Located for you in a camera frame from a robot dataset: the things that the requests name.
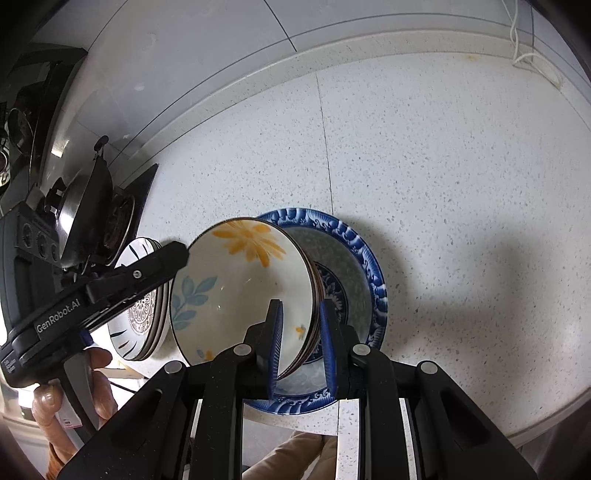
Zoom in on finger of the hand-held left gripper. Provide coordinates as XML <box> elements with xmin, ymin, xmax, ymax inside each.
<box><xmin>85</xmin><ymin>240</ymin><xmax>190</xmax><ymax>332</ymax></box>

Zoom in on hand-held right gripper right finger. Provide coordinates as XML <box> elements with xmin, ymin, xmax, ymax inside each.
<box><xmin>318</xmin><ymin>298</ymin><xmax>539</xmax><ymax>480</ymax></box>

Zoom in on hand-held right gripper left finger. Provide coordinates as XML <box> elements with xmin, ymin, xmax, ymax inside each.
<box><xmin>55</xmin><ymin>299</ymin><xmax>284</xmax><ymax>480</ymax></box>

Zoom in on white plate with mandala pattern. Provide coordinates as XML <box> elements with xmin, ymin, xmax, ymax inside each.
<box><xmin>107</xmin><ymin>237</ymin><xmax>172</xmax><ymax>361</ymax></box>

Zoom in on white bowl with orange flower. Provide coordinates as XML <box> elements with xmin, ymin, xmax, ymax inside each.
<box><xmin>170</xmin><ymin>217</ymin><xmax>318</xmax><ymax>379</ymax></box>

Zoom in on blue patterned bowl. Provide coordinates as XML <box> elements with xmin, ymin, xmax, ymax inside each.
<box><xmin>244</xmin><ymin>208</ymin><xmax>389</xmax><ymax>415</ymax></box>

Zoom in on person's left hand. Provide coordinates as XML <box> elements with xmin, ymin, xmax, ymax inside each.
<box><xmin>32</xmin><ymin>347</ymin><xmax>122</xmax><ymax>480</ymax></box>

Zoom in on steel wok lid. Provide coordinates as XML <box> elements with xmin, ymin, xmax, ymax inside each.
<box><xmin>54</xmin><ymin>135</ymin><xmax>110</xmax><ymax>261</ymax></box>

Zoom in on person's beige trousers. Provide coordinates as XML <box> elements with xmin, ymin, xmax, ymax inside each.
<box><xmin>241</xmin><ymin>433</ymin><xmax>339</xmax><ymax>480</ymax></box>

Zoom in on black wok with long handle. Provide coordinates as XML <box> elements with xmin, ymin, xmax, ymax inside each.
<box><xmin>25</xmin><ymin>157</ymin><xmax>115</xmax><ymax>272</ymax></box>

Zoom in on white power cable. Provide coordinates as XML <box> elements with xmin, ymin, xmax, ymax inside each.
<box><xmin>502</xmin><ymin>0</ymin><xmax>565</xmax><ymax>89</ymax></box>

